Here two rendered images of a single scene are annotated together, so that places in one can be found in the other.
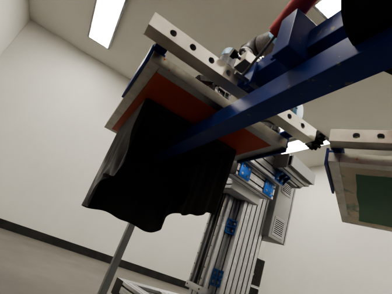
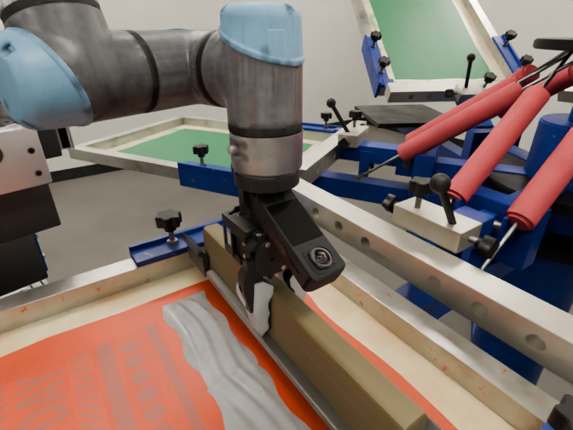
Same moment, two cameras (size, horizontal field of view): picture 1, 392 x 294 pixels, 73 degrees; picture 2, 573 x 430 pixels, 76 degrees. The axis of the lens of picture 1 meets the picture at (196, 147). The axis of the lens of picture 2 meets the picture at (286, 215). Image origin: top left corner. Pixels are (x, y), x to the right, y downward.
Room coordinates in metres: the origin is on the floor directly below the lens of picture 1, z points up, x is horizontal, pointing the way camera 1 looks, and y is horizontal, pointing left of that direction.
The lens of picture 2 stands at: (1.01, 0.37, 1.34)
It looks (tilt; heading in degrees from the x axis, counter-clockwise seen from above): 27 degrees down; 258
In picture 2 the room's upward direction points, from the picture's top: straight up
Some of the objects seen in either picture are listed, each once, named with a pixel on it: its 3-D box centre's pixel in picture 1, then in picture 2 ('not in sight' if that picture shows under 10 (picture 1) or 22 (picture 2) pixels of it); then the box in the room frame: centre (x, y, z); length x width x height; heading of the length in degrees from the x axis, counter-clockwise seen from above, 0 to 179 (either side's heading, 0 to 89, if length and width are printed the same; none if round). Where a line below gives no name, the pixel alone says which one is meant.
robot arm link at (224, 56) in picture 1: (228, 61); (261, 70); (0.95, 0.00, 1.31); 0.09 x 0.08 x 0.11; 129
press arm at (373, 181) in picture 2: not in sight; (327, 182); (0.64, -0.68, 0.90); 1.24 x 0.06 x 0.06; 142
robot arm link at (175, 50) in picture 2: not in sight; (182, 68); (1.03, -0.06, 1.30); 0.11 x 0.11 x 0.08; 39
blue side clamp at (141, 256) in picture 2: (256, 149); (215, 242); (1.01, -0.25, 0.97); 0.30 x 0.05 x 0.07; 22
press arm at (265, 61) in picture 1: (264, 72); (449, 235); (0.61, -0.11, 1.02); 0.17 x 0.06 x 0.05; 22
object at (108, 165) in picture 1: (113, 158); not in sight; (1.11, 0.31, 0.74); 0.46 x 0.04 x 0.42; 22
